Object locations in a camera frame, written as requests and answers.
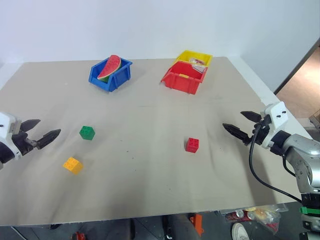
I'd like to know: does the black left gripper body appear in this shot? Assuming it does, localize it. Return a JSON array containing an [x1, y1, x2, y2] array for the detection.
[[11, 130, 40, 157]]

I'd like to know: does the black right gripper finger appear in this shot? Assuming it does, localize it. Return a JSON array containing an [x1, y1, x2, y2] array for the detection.
[[222, 122, 251, 144], [240, 110, 264, 124]]

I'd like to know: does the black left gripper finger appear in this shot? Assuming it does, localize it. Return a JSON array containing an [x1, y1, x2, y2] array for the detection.
[[37, 128, 62, 151], [20, 119, 42, 132]]

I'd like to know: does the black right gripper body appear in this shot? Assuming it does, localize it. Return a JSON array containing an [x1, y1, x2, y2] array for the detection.
[[243, 114, 273, 147]]

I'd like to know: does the yellow toy brick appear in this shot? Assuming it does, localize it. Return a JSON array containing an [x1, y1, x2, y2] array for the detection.
[[62, 156, 84, 176]]

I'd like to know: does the green toy brick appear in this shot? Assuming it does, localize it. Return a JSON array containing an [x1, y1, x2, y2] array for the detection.
[[79, 125, 96, 142]]

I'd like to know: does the red toy brick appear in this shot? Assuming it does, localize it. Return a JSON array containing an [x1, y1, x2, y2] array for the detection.
[[185, 137, 201, 154]]

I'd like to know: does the red plastic bin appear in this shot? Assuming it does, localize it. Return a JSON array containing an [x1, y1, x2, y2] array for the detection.
[[160, 60, 209, 95]]

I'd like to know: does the clear plastic packet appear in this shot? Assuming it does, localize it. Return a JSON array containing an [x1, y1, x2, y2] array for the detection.
[[188, 57, 209, 67]]

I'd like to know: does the clear bag of snacks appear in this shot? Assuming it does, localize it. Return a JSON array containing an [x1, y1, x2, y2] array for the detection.
[[224, 204, 286, 235]]

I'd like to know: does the yellow plastic bin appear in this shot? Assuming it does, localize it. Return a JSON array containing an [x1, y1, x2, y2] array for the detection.
[[174, 49, 214, 68]]

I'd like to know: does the beige table mat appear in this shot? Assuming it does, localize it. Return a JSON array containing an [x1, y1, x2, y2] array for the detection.
[[0, 56, 314, 227]]

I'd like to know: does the toy watermelon slice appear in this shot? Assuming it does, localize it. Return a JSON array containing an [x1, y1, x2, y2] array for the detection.
[[96, 54, 123, 83]]

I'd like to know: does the blue plastic bin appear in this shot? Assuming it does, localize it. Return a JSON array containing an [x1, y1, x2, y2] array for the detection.
[[88, 57, 133, 93]]

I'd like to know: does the white shoe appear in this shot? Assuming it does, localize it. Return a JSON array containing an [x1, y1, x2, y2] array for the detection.
[[230, 222, 250, 240]]

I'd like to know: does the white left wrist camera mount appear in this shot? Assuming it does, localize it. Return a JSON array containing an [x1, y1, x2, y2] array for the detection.
[[0, 111, 23, 161]]

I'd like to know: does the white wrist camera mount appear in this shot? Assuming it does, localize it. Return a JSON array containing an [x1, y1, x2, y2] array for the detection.
[[261, 100, 289, 149], [0, 111, 23, 161]]

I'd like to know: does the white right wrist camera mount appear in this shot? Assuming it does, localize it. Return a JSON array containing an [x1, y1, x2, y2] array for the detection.
[[261, 100, 289, 149]]

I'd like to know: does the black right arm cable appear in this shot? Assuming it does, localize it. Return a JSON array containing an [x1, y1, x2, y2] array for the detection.
[[248, 123, 304, 204]]

